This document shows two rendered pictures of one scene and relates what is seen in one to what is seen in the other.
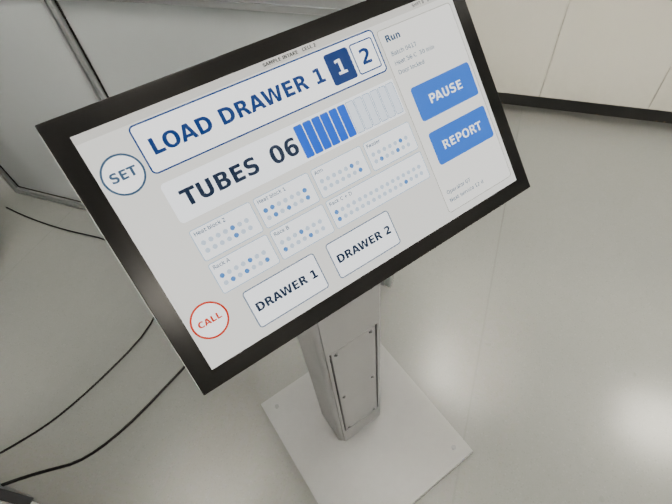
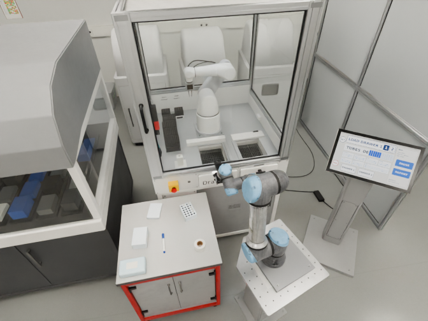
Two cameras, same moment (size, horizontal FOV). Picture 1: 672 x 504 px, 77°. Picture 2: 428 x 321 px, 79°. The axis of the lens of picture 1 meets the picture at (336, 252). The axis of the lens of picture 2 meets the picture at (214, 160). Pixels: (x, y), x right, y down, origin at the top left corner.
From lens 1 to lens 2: 157 cm
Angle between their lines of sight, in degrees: 39
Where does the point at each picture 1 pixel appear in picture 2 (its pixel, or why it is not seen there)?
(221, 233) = (346, 154)
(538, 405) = (388, 294)
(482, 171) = (400, 182)
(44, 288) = not seen: hidden behind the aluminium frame
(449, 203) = (387, 181)
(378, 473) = (323, 252)
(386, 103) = (389, 158)
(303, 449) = (311, 230)
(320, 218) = (362, 164)
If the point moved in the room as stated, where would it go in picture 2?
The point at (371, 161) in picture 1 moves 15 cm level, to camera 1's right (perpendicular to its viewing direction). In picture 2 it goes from (378, 163) to (401, 176)
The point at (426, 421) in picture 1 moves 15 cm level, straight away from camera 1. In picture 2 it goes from (348, 258) to (364, 256)
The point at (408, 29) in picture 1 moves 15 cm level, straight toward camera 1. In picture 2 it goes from (405, 150) to (387, 156)
